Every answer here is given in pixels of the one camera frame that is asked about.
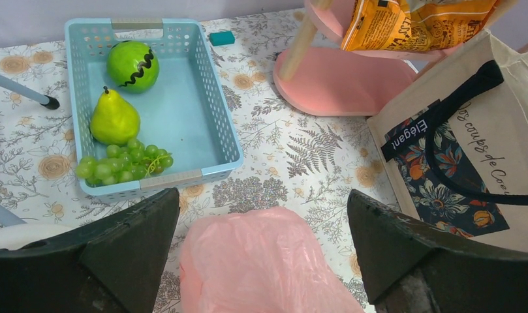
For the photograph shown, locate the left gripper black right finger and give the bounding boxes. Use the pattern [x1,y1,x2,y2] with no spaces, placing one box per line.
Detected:
[347,190,528,312]

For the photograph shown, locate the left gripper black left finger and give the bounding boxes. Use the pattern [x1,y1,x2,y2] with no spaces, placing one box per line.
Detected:
[0,188,179,312]

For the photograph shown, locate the beige floral canvas tote bag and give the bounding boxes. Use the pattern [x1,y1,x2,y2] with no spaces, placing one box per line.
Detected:
[367,31,528,252]

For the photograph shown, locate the pink plastic grocery bag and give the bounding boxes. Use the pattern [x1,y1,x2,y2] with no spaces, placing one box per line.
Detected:
[179,207,362,312]

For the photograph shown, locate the green pear toy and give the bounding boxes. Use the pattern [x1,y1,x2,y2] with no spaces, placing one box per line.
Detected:
[89,86,141,145]

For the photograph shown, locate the green grapes bunch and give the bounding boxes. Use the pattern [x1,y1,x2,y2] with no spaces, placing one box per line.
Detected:
[75,139,174,187]

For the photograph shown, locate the white plastic tub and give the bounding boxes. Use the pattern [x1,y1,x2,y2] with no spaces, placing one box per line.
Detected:
[0,224,74,250]

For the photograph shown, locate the floral patterned table mat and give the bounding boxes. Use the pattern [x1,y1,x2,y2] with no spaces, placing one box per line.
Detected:
[0,10,397,312]

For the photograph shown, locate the light blue perforated basket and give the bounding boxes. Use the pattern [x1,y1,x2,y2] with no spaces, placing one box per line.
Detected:
[65,18,243,201]

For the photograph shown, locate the green toy watermelon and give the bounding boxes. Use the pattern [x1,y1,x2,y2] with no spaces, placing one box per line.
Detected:
[106,40,160,94]

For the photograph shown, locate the pink two-tier wooden shelf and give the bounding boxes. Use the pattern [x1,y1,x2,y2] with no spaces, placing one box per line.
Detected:
[273,1,451,116]

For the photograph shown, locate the orange printed snack bag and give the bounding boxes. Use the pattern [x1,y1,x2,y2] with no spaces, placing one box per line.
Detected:
[341,0,502,52]

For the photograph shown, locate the teal small block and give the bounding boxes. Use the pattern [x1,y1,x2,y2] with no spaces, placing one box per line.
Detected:
[208,31,236,46]

